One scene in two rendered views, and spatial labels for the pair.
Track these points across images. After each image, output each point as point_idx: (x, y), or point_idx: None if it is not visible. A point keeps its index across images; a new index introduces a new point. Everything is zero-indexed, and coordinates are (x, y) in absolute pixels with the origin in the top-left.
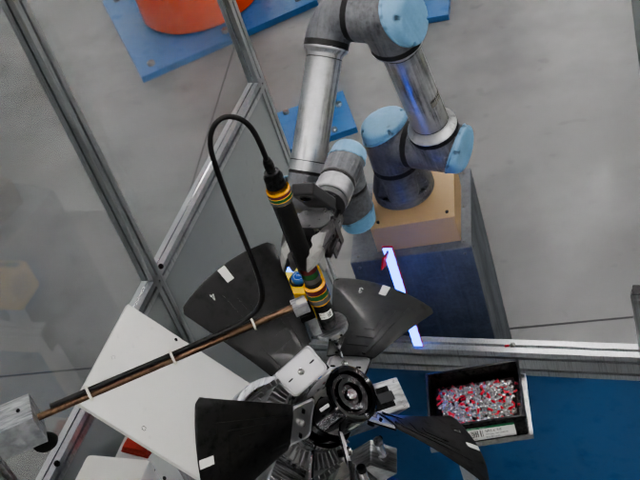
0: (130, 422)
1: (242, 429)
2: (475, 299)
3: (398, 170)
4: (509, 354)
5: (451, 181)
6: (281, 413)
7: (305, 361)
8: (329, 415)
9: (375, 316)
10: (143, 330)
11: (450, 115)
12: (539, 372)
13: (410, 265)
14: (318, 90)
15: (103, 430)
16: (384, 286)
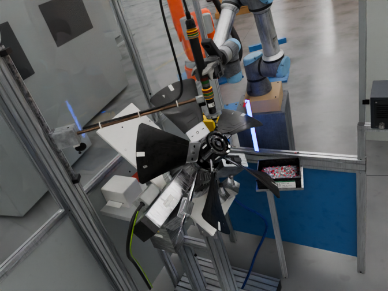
0: (119, 145)
1: (161, 144)
2: (284, 138)
3: (257, 77)
4: (295, 156)
5: (279, 88)
6: (182, 143)
7: (200, 128)
8: (206, 150)
9: (237, 121)
10: None
11: (280, 50)
12: (309, 166)
13: (257, 119)
14: (224, 22)
15: (125, 170)
16: (243, 113)
